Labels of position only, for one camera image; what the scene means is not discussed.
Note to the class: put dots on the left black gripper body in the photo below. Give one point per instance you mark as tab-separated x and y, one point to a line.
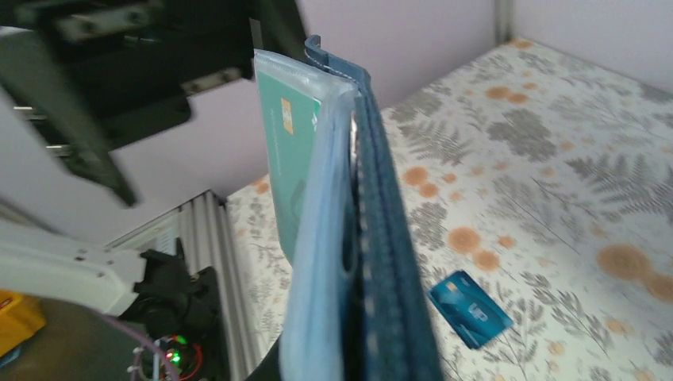
91	77

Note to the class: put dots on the green credit card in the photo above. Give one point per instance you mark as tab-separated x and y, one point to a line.
289	119

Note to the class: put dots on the blue card holder wallet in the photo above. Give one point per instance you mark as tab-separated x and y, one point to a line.
356	308

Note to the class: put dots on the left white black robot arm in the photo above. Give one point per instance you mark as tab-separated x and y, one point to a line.
37	262

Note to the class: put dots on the yellow plastic bin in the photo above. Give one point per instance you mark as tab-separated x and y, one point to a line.
21	318

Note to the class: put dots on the floral patterned table mat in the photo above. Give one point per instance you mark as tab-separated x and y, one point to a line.
549	181

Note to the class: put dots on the aluminium rail frame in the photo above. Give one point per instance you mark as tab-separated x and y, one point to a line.
238	239

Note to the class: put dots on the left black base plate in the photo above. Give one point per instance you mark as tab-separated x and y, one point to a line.
189	307

